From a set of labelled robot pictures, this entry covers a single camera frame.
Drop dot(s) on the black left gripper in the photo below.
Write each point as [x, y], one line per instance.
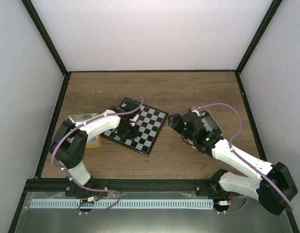
[131, 137]

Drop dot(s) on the black and white chessboard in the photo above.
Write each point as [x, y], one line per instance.
[150, 123]

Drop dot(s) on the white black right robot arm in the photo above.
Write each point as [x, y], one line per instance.
[271, 185]

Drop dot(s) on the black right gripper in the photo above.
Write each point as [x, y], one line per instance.
[174, 124]

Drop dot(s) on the black enclosure frame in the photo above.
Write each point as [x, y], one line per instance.
[161, 87]

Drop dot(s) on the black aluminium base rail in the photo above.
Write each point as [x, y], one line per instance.
[199, 187]

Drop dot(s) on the pink rimmed metal tray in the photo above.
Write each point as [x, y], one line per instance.
[202, 130]

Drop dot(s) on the light blue slotted cable duct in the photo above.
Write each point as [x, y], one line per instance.
[123, 204]

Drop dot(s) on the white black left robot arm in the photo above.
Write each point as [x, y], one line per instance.
[68, 145]

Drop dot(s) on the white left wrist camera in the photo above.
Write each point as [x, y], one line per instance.
[134, 120]

